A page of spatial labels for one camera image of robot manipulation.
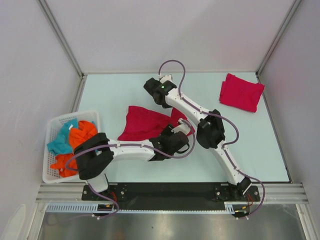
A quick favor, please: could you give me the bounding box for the magenta t shirt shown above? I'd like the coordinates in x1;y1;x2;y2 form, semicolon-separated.
117;105;187;141
219;73;265;113

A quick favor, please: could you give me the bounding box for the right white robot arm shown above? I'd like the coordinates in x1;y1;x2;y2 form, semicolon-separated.
143;74;252;201

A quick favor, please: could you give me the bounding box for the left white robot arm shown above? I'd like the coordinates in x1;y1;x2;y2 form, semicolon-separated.
74;122;194;200

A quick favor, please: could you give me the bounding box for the folded magenta t shirt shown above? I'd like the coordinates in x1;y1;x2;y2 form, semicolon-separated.
219;73;265;113

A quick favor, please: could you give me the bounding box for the orange t shirt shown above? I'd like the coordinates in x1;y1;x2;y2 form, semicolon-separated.
47;118;98;178

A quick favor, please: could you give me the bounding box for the white plastic laundry basket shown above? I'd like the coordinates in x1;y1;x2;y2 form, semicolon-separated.
42;110;101;184

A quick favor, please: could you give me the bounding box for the teal t shirt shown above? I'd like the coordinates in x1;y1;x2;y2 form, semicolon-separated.
46;119;97;156

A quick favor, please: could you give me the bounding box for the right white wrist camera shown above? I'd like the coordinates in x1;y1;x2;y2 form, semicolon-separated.
159;74;173;83

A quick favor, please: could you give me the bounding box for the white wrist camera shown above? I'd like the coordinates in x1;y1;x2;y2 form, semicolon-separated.
171;118;194;135
159;74;173;83

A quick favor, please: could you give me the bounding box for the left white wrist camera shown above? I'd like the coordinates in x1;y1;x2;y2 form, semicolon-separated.
171;118;194;135

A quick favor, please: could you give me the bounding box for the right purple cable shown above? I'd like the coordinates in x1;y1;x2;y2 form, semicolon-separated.
158;59;266;220

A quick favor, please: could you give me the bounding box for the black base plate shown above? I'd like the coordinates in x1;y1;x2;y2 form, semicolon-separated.
82;181;261;211

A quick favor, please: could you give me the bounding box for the grey slotted cable duct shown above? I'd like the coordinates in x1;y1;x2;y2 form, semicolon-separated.
46;202;249;214

